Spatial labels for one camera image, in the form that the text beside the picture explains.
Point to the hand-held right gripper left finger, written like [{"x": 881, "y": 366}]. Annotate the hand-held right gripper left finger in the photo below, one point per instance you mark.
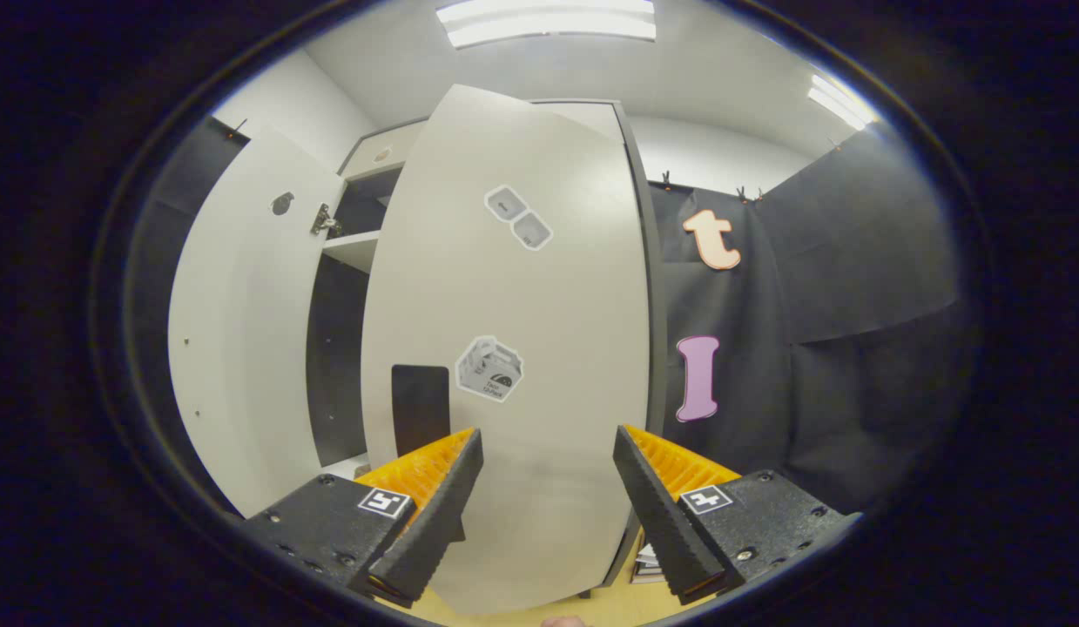
[{"x": 439, "y": 522}]

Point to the metal door hinge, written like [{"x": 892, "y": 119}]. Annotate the metal door hinge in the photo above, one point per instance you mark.
[{"x": 324, "y": 222}]

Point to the white grey shoe cabinet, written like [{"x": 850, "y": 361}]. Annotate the white grey shoe cabinet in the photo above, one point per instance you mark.
[{"x": 352, "y": 248}]

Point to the stack of white books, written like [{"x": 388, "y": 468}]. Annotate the stack of white books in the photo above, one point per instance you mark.
[{"x": 650, "y": 562}]

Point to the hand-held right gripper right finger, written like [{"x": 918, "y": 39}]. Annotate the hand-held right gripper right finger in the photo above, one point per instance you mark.
[{"x": 661, "y": 522}]

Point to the ceiling light panel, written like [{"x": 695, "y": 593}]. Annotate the ceiling light panel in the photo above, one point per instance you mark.
[
  {"x": 548, "y": 22},
  {"x": 839, "y": 103}
]

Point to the white cabinet door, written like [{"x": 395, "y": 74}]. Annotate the white cabinet door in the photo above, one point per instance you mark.
[
  {"x": 548, "y": 392},
  {"x": 243, "y": 348}
]

